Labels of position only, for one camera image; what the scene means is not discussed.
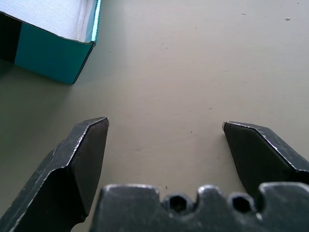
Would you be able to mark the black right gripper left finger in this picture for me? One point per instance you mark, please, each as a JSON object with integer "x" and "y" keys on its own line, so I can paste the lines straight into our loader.
{"x": 65, "y": 174}

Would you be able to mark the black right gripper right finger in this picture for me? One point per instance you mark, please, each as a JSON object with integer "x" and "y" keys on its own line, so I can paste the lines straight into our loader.
{"x": 260, "y": 154}

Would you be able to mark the teal cardboard box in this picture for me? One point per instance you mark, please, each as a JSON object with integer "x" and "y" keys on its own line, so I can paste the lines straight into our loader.
{"x": 48, "y": 52}

